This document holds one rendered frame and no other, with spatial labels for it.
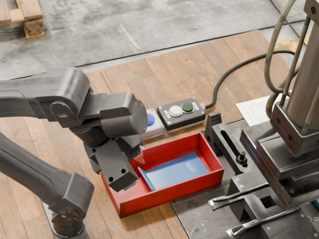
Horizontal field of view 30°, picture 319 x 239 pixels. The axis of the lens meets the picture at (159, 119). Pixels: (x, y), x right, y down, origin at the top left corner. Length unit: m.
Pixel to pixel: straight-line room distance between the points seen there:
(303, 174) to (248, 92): 0.52
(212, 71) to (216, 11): 1.70
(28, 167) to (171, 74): 0.61
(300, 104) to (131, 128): 0.28
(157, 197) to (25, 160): 0.32
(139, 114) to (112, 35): 2.16
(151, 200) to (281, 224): 0.28
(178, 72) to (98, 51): 1.43
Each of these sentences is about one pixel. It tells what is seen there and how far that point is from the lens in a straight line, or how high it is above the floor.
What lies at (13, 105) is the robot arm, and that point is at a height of 1.29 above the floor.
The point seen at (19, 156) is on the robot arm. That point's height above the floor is 1.13.
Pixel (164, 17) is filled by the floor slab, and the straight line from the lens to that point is 3.24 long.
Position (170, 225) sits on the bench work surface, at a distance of 1.31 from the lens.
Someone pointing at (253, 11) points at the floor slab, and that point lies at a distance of 3.37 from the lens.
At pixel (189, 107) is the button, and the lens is 1.48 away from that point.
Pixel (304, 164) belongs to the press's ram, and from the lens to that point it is 1.10.
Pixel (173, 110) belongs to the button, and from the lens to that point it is 1.47.
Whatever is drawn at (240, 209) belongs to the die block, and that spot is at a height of 0.94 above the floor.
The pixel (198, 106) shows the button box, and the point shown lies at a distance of 1.50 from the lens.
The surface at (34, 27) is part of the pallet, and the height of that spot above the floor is 0.07.
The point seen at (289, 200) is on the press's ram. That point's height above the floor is 1.13.
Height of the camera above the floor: 2.01
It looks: 48 degrees down
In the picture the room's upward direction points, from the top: 5 degrees clockwise
